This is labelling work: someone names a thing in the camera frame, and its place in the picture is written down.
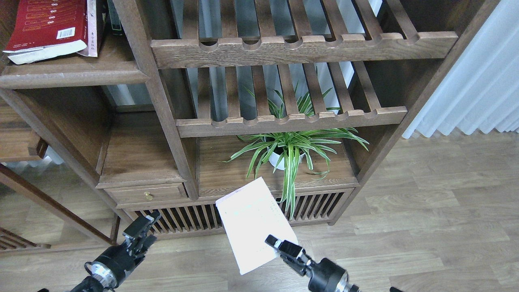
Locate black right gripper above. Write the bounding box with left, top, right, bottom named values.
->
left=265, top=234, right=352, bottom=292

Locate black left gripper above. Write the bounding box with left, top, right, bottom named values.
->
left=84, top=211, right=162, bottom=290

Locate white lavender paperback book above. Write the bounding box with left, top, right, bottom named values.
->
left=216, top=177, right=298, bottom=275

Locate red paperback book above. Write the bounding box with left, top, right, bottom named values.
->
left=4, top=0, right=88, bottom=65

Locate dark maroon hardcover book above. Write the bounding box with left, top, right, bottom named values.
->
left=78, top=0, right=107, bottom=57

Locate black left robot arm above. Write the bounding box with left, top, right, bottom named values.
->
left=72, top=210, right=161, bottom=292

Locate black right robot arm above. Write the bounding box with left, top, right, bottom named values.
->
left=265, top=234, right=361, bottom=292

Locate brass drawer knob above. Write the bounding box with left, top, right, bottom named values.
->
left=144, top=191, right=154, bottom=201

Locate white plant pot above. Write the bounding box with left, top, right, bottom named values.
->
left=269, top=147, right=285, bottom=171

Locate dark wooden bookshelf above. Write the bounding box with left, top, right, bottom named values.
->
left=1, top=0, right=499, bottom=237

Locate green spine book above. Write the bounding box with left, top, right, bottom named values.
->
left=107, top=0, right=124, bottom=36

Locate white pleated curtain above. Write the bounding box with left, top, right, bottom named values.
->
left=402, top=0, right=519, bottom=139

